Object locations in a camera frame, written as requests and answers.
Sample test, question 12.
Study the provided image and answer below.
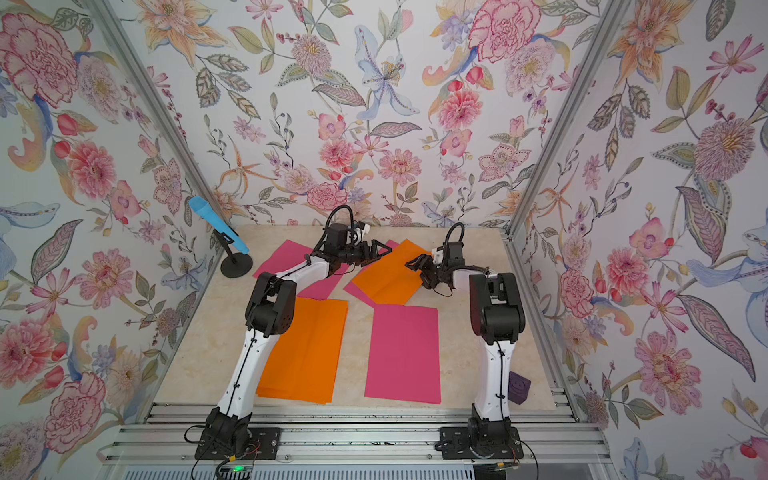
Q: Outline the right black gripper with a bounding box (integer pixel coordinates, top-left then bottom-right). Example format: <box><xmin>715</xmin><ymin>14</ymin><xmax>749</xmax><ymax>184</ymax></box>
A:
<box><xmin>406</xmin><ymin>253</ymin><xmax>450</xmax><ymax>287</ymax></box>

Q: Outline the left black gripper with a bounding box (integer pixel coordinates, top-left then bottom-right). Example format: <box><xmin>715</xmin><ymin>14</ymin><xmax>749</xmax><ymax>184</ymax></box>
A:
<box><xmin>334</xmin><ymin>238</ymin><xmax>387</xmax><ymax>270</ymax></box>

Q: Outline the orange paper sheet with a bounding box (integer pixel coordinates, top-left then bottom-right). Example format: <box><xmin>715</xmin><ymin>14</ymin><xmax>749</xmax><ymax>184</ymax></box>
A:
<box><xmin>256</xmin><ymin>298</ymin><xmax>348</xmax><ymax>404</ymax></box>
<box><xmin>351</xmin><ymin>240</ymin><xmax>428</xmax><ymax>305</ymax></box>

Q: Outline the pink paper far left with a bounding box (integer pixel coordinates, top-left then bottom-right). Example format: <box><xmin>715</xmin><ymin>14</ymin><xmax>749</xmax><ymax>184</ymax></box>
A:
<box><xmin>253</xmin><ymin>240</ymin><xmax>347</xmax><ymax>300</ymax></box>

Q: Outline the blue microphone on stand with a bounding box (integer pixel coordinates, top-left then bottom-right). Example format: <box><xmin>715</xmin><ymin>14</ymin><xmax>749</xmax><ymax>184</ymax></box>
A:
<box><xmin>189</xmin><ymin>196</ymin><xmax>253</xmax><ymax>278</ymax></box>

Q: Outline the purple cube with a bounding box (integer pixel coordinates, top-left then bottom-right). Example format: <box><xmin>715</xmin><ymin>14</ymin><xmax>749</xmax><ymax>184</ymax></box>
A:
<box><xmin>507</xmin><ymin>371</ymin><xmax>532</xmax><ymax>405</ymax></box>

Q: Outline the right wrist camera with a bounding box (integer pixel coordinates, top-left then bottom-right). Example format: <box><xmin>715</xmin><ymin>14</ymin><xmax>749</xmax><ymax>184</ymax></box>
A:
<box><xmin>432</xmin><ymin>246</ymin><xmax>450</xmax><ymax>265</ymax></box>

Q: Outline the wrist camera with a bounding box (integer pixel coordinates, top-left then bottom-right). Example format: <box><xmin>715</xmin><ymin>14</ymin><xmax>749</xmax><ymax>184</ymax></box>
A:
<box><xmin>350</xmin><ymin>221</ymin><xmax>371</xmax><ymax>243</ymax></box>
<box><xmin>432</xmin><ymin>246</ymin><xmax>450</xmax><ymax>265</ymax></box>

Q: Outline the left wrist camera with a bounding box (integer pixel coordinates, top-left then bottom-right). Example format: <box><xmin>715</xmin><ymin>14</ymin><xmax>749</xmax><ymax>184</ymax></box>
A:
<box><xmin>350</xmin><ymin>221</ymin><xmax>371</xmax><ymax>243</ymax></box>

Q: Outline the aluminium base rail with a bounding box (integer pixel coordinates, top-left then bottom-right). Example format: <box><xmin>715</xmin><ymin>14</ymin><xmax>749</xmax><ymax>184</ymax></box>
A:
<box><xmin>97</xmin><ymin>401</ymin><xmax>618</xmax><ymax>479</ymax></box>

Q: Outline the right aluminium corner post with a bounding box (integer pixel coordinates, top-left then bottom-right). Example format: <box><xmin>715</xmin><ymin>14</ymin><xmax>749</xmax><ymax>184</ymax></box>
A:
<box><xmin>506</xmin><ymin>0</ymin><xmax>631</xmax><ymax>238</ymax></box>

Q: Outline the aluminium corner post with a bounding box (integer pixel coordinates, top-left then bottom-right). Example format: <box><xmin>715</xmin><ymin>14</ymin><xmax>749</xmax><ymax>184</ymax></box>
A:
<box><xmin>506</xmin><ymin>0</ymin><xmax>631</xmax><ymax>238</ymax></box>
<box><xmin>77</xmin><ymin>0</ymin><xmax>232</xmax><ymax>232</ymax></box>

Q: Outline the left aluminium corner post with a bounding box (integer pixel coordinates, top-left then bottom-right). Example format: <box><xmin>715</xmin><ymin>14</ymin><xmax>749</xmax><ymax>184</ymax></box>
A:
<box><xmin>77</xmin><ymin>0</ymin><xmax>232</xmax><ymax>232</ymax></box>

